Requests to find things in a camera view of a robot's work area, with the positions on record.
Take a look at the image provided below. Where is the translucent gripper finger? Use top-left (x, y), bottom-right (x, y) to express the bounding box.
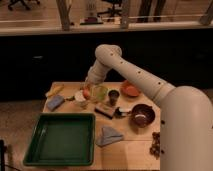
top-left (90, 86), bottom-right (99, 102)

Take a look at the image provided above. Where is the orange apple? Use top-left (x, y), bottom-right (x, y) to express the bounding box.
top-left (83, 88), bottom-right (91, 99)

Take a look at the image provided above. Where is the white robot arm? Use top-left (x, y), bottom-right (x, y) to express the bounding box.
top-left (86, 44), bottom-right (213, 171)

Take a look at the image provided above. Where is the translucent green cup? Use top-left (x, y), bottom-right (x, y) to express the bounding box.
top-left (97, 86), bottom-right (108, 102)

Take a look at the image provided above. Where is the white paper cup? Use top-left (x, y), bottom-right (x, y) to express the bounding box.
top-left (74, 90), bottom-right (88, 108)

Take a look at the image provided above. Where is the small metal cup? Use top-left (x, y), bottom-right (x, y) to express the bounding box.
top-left (108, 90), bottom-right (120, 106)

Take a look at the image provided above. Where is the orange bowl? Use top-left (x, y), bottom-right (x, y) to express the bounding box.
top-left (120, 80), bottom-right (140, 97)

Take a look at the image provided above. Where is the small black white object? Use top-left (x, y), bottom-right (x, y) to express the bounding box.
top-left (115, 107), bottom-right (131, 117)

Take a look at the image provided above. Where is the yellow banana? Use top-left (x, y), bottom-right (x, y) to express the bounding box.
top-left (45, 85), bottom-right (64, 98)

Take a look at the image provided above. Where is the blue sponge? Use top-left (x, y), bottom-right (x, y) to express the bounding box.
top-left (46, 95), bottom-right (65, 111)

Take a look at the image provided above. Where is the folded blue-grey cloth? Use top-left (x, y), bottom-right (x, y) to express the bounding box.
top-left (95, 126), bottom-right (124, 147)

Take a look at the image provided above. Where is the dark brown bowl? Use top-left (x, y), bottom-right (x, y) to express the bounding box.
top-left (131, 104), bottom-right (155, 128)

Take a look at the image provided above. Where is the green plastic tray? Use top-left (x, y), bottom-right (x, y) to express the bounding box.
top-left (23, 113), bottom-right (95, 166)

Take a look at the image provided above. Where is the bunch of dark grapes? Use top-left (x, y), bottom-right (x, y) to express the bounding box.
top-left (149, 132), bottom-right (160, 159)

